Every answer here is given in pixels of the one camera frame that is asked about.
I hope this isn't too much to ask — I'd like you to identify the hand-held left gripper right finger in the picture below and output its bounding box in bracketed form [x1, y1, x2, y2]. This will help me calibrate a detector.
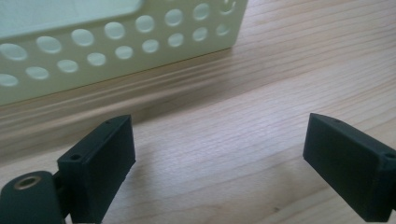
[303, 112, 396, 223]

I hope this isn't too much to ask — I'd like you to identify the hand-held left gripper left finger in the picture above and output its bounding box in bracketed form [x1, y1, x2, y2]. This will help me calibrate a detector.
[57, 114, 137, 224]

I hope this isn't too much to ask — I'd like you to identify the pale green perforated plastic basket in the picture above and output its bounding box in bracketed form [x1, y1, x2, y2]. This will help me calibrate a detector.
[0, 0, 249, 106]

